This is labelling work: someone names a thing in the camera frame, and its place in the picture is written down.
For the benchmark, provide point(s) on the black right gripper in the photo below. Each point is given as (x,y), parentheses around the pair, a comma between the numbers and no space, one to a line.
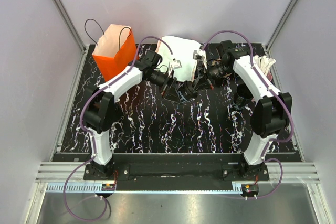
(202,82)

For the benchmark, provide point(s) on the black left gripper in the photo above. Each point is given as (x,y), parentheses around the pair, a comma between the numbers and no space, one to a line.
(171,93)

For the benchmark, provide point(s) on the black printed paper cup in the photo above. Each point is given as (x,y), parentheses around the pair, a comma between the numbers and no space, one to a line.
(184,97)

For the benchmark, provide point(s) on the orange paper bag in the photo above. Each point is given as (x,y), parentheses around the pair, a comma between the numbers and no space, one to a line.
(114,50)

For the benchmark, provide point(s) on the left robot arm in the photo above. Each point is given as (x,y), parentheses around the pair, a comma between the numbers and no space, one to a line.
(101,109)

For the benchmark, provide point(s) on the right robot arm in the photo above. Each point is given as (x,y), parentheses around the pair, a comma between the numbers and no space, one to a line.
(272,112)

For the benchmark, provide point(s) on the white folded towel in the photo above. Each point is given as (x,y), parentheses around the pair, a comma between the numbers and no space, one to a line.
(183,50)

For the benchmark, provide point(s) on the white wooden stir sticks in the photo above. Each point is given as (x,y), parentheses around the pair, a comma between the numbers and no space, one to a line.
(264,63)

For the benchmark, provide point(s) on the pink cup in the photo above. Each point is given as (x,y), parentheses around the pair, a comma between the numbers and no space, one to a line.
(269,76)

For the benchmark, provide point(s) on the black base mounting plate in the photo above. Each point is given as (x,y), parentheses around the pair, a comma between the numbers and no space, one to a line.
(176,172)

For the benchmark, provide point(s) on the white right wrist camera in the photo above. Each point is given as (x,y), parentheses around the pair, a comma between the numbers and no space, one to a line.
(199,55)

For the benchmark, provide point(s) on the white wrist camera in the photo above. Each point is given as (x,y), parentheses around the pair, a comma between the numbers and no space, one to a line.
(199,55)
(174,64)

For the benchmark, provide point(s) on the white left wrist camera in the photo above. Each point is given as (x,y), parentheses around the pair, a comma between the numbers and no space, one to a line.
(174,64)

